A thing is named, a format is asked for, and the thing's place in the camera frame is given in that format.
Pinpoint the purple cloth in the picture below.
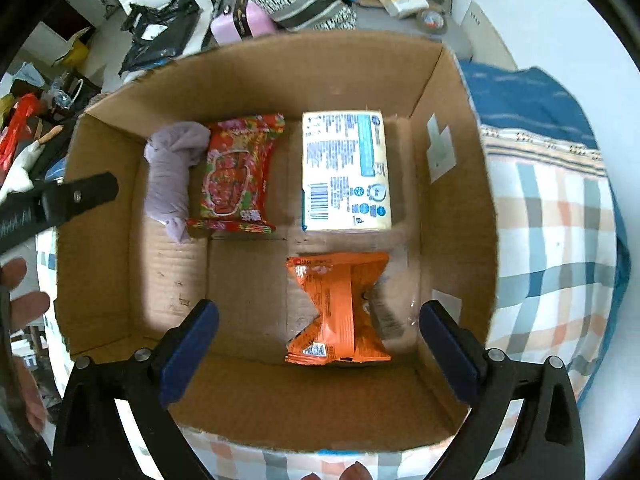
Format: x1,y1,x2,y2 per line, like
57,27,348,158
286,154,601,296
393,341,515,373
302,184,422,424
143,122,210,243

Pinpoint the red snack packet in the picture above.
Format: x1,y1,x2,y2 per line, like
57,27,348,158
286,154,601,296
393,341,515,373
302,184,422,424
188,114,285,234

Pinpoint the orange snack packet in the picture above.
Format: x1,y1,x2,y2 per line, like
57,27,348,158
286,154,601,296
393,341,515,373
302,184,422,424
285,252,390,365

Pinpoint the white blue tissue pack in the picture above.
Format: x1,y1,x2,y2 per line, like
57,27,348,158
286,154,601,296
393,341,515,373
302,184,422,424
302,110,393,232

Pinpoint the person's left hand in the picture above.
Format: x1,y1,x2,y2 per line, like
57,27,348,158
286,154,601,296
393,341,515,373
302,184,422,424
1,258,50,434

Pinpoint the white goose plush toy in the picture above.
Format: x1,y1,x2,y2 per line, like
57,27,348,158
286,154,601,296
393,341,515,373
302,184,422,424
0,125,63,203

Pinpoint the red plastic bag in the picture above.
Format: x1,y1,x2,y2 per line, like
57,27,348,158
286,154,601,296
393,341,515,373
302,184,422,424
1,93,41,178

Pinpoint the plaid checkered quilt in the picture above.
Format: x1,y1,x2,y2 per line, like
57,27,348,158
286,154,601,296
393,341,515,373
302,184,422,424
38,64,620,479

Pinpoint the pink suitcase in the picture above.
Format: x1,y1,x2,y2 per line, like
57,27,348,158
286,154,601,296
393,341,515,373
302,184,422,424
209,0,278,46

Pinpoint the open cardboard box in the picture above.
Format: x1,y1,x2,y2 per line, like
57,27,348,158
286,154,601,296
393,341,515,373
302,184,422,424
55,32,498,452

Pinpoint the brown tape roll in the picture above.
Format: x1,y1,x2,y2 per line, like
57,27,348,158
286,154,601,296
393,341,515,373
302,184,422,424
416,9,448,36

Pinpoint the grey chair behind table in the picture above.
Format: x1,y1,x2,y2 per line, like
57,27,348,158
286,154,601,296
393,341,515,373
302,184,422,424
355,0,473,61

